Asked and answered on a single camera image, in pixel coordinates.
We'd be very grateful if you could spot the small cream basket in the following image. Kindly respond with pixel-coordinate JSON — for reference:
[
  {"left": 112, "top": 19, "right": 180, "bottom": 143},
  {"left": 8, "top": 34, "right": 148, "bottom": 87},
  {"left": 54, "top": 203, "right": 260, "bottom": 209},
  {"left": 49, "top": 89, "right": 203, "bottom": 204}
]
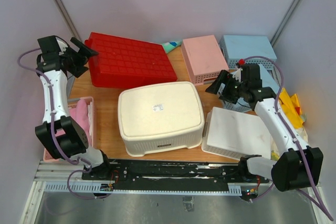
[{"left": 201, "top": 107, "right": 271, "bottom": 160}]

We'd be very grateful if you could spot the aluminium frame rail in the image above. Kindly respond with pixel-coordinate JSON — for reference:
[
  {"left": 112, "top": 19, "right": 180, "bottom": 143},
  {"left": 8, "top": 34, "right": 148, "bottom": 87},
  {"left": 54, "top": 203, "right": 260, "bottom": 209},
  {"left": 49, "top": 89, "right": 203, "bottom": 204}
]
[{"left": 34, "top": 161, "right": 83, "bottom": 182}]

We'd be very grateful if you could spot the green blue soft toy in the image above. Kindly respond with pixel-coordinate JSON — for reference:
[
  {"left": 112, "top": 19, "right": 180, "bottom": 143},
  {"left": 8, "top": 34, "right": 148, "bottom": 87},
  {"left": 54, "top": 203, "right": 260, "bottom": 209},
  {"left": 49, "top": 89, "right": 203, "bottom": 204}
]
[{"left": 161, "top": 40, "right": 182, "bottom": 54}]

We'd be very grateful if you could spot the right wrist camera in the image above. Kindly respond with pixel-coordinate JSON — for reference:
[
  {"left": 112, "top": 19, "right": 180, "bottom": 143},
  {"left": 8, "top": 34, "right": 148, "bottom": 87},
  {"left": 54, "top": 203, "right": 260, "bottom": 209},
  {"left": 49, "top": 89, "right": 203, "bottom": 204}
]
[{"left": 233, "top": 67, "right": 242, "bottom": 82}]

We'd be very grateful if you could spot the red tray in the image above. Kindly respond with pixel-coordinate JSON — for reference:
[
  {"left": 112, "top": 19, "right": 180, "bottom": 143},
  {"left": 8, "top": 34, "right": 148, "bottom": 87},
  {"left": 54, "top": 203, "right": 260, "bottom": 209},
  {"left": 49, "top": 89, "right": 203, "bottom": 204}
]
[{"left": 85, "top": 32, "right": 177, "bottom": 89}]

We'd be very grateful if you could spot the purple cable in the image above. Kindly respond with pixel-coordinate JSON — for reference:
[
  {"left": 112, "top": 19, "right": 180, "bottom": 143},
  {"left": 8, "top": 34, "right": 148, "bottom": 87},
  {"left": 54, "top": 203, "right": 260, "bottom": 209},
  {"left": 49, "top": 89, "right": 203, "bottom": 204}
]
[
  {"left": 236, "top": 56, "right": 334, "bottom": 221},
  {"left": 17, "top": 48, "right": 111, "bottom": 200}
]

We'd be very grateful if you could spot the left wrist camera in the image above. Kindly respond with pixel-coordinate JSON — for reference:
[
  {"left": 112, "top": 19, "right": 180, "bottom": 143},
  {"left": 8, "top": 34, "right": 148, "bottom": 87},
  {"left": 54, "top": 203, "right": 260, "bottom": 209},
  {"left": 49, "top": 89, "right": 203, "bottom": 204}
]
[{"left": 56, "top": 37, "right": 69, "bottom": 56}]

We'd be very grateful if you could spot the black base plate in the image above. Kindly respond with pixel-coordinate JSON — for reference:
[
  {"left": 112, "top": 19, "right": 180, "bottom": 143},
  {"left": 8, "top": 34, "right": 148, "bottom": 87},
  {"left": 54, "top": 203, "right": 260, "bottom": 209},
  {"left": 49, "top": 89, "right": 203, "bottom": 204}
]
[{"left": 82, "top": 159, "right": 269, "bottom": 194}]

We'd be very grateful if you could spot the large cream basket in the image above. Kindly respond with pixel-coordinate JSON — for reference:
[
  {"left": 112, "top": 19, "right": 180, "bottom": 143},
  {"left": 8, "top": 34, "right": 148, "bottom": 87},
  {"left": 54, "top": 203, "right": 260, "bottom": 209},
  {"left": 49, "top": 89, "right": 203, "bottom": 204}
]
[{"left": 118, "top": 81, "right": 205, "bottom": 157}]

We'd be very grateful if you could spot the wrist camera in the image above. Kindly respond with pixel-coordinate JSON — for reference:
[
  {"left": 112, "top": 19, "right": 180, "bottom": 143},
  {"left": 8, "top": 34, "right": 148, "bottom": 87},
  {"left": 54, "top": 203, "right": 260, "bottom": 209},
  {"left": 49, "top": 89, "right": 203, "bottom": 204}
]
[
  {"left": 233, "top": 67, "right": 242, "bottom": 82},
  {"left": 56, "top": 37, "right": 69, "bottom": 56}
]

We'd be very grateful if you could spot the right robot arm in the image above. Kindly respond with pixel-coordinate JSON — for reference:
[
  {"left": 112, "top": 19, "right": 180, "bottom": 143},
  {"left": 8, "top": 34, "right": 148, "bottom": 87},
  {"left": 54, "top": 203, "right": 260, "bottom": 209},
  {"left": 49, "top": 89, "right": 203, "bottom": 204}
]
[{"left": 206, "top": 63, "right": 323, "bottom": 191}]

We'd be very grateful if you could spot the blue perforated basket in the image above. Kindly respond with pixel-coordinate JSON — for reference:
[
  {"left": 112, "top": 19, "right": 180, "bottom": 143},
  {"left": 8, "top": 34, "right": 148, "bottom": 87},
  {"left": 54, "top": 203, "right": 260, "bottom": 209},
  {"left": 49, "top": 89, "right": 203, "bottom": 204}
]
[
  {"left": 221, "top": 64, "right": 279, "bottom": 113},
  {"left": 219, "top": 35, "right": 277, "bottom": 70}
]

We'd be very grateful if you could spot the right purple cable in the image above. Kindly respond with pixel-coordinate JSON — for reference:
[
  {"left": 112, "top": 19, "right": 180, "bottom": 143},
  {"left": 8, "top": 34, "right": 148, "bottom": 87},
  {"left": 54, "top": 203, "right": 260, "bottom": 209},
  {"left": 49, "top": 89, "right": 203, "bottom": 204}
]
[{"left": 236, "top": 56, "right": 334, "bottom": 221}]

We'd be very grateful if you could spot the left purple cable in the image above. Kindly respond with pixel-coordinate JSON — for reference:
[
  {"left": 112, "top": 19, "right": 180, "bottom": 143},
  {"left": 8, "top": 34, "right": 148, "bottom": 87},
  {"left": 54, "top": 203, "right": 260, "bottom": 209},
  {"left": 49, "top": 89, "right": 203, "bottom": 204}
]
[{"left": 17, "top": 48, "right": 111, "bottom": 200}]

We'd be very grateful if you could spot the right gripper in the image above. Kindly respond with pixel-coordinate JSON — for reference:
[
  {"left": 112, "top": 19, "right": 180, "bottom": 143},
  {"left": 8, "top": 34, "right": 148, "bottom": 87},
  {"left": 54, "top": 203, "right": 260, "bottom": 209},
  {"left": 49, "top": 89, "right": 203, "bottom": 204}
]
[{"left": 205, "top": 70, "right": 247, "bottom": 104}]

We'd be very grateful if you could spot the pink towel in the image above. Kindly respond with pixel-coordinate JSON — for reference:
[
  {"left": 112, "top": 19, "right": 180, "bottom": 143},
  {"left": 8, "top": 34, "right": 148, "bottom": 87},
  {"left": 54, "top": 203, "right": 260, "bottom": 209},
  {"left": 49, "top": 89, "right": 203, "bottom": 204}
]
[{"left": 69, "top": 99, "right": 92, "bottom": 145}]

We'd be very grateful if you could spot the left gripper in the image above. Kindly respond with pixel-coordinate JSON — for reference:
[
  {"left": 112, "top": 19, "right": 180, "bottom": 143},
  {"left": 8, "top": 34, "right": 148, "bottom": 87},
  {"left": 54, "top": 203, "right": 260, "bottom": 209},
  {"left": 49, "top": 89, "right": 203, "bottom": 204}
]
[{"left": 59, "top": 37, "right": 99, "bottom": 78}]

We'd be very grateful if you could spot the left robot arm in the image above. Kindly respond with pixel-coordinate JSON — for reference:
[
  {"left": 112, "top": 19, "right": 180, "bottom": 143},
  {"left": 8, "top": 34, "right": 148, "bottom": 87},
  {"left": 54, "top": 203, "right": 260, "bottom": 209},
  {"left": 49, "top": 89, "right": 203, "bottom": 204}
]
[{"left": 35, "top": 35, "right": 112, "bottom": 180}]

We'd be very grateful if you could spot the pink basket with towels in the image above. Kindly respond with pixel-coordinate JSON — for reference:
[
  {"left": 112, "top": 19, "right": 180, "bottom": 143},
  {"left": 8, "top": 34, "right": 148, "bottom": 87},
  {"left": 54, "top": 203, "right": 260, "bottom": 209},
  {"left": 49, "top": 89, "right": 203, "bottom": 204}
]
[{"left": 35, "top": 97, "right": 96, "bottom": 163}]

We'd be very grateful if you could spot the grey cable duct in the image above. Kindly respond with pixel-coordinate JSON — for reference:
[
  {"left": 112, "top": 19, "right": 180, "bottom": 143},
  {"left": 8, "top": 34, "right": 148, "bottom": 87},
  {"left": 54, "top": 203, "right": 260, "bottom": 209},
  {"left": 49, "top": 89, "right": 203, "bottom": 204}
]
[{"left": 45, "top": 178, "right": 242, "bottom": 196}]

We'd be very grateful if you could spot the pink perforated basket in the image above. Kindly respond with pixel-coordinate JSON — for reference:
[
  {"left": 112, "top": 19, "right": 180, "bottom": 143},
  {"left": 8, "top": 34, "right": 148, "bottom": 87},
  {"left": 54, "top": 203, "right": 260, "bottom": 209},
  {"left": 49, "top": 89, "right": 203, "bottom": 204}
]
[{"left": 181, "top": 35, "right": 229, "bottom": 86}]

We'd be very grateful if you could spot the printed white yellow cloth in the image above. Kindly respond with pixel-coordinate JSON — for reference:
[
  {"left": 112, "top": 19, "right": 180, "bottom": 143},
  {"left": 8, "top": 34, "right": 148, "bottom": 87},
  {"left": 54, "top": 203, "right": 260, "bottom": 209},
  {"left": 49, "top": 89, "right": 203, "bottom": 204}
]
[{"left": 279, "top": 88, "right": 308, "bottom": 143}]

